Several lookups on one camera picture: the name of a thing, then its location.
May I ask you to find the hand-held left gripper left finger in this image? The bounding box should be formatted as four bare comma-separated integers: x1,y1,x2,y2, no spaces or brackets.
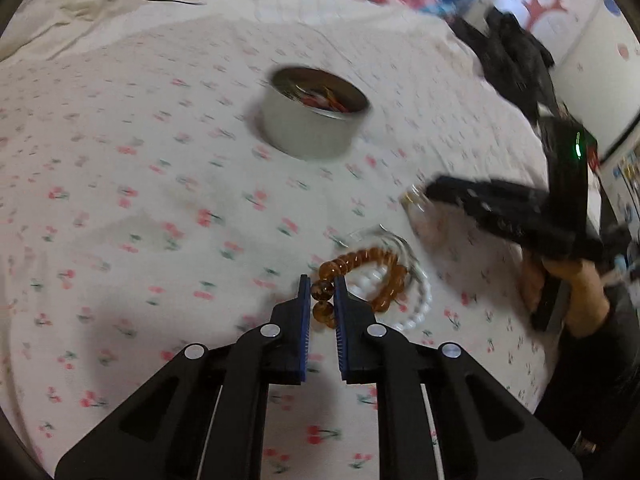
54,274,313,480

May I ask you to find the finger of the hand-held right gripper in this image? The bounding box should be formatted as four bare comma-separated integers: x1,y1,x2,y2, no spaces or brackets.
426,174,549,212
459,206,552,244

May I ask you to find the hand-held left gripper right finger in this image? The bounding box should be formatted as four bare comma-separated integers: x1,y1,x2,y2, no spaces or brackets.
333,275,585,480

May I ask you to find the crystal bracelet with gold charm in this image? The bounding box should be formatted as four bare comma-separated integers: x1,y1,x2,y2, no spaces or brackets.
402,185,442,222

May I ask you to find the amber bead bracelet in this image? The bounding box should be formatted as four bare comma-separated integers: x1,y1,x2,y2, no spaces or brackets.
311,246,407,329

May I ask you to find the round metal tin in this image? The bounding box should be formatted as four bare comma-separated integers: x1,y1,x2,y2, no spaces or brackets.
259,65,372,161

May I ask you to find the pile of braided bracelets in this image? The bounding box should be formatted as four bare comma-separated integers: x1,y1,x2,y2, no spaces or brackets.
282,82,353,114

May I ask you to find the person's right forearm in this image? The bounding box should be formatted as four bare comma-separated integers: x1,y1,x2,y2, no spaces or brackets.
534,300,640,457

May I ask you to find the person's right hand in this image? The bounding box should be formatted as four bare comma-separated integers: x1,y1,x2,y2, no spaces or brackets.
521,252,613,337

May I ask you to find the black jacket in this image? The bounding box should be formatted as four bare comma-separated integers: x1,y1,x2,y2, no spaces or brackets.
447,5,564,127

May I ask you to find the cherry print bed sheet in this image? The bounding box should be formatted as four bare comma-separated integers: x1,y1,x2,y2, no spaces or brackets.
0,0,593,480

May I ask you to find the white striped duvet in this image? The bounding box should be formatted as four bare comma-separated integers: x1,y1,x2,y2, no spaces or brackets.
0,0,451,61

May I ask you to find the white bead bracelet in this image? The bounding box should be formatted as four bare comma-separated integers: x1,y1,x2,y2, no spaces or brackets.
350,260,434,334

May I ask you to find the clear bead bracelet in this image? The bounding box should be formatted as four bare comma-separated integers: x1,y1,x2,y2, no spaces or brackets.
340,225,419,272

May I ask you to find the red tree wall sticker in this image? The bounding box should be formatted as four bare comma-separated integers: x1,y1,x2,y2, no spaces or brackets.
522,0,569,34

